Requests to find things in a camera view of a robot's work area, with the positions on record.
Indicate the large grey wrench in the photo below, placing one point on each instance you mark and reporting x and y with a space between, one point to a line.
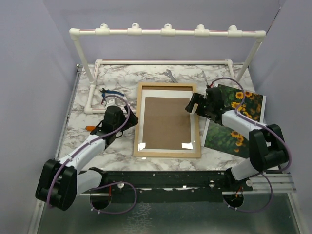
168 73

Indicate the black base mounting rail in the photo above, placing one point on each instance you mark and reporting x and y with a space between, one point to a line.
167 186

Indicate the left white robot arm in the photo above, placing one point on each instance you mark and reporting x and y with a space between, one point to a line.
61 181

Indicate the wooden picture frame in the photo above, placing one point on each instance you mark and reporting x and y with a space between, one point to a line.
168 154

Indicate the orange handled screwdriver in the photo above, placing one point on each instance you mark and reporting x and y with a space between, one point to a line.
89 128

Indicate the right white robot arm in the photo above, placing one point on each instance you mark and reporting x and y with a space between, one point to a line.
267 147

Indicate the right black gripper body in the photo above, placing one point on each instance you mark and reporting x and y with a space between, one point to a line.
205 108

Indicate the sunflower photo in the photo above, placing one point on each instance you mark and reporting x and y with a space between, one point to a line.
225 139

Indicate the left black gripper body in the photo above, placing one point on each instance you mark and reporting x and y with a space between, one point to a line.
131 122

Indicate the blue handled pliers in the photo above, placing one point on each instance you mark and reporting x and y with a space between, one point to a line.
105 92

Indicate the white PVC pipe rack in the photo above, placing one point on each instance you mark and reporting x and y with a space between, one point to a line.
167 31

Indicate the clear glass pane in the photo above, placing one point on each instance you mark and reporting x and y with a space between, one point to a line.
165 146

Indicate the white photo mat board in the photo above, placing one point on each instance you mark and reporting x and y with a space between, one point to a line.
168 93

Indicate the brown frame backing board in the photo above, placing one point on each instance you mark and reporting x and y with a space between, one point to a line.
166 124

